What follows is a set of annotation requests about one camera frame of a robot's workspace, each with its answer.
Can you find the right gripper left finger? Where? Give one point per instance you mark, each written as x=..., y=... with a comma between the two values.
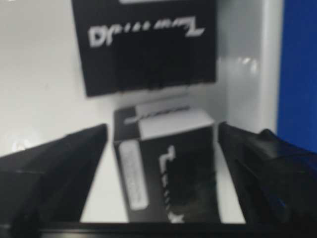
x=49, y=182

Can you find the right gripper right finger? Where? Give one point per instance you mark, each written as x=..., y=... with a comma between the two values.
x=275, y=181

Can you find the black box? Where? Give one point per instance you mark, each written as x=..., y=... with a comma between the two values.
x=165, y=157
x=127, y=46

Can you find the black box in tray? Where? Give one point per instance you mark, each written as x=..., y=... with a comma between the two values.
x=127, y=46

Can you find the blue table cloth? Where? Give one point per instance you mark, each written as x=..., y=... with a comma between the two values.
x=297, y=113

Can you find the white plastic tray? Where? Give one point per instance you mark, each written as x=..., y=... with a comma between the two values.
x=42, y=92

